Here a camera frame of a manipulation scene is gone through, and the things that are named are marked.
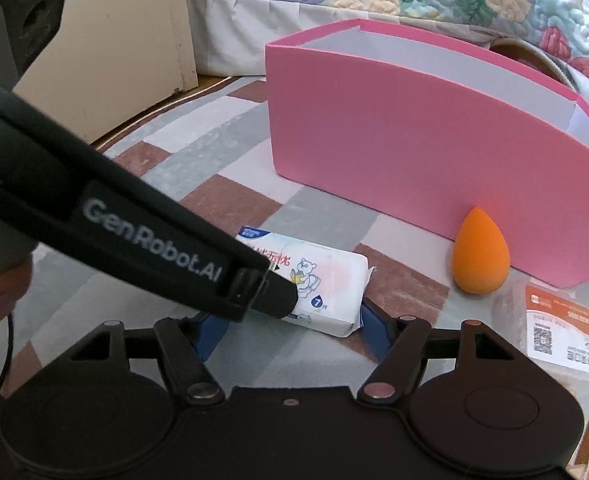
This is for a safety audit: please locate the white tissue pack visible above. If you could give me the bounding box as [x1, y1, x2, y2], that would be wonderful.
[236, 226, 373, 338]

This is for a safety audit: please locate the pink cardboard box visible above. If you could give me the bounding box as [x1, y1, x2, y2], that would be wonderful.
[265, 20, 589, 287]

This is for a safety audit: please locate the checkered cartoon rug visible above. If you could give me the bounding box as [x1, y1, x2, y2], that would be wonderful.
[0, 77, 529, 390]

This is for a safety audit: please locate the beige wooden cabinet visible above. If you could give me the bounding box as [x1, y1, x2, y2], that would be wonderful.
[14, 0, 198, 143]

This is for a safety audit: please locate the orange makeup sponge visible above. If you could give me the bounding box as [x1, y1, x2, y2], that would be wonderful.
[451, 207, 510, 295]

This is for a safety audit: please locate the clear floss pick box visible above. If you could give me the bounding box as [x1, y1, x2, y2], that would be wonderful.
[492, 278, 589, 396]

